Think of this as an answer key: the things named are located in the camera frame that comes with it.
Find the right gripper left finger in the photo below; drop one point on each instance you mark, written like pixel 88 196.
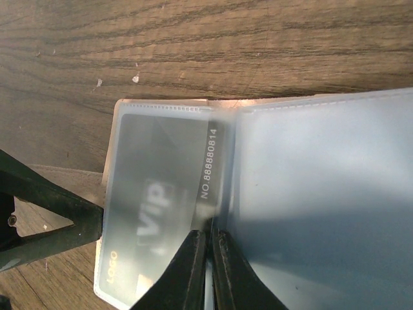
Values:
pixel 182 285

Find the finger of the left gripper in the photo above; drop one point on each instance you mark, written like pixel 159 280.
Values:
pixel 20 181

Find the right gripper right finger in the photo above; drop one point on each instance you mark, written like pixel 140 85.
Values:
pixel 236 285

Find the black VIP card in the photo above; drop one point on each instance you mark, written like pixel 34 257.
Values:
pixel 164 182

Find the pink leather card holder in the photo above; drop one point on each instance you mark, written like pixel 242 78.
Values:
pixel 316 191

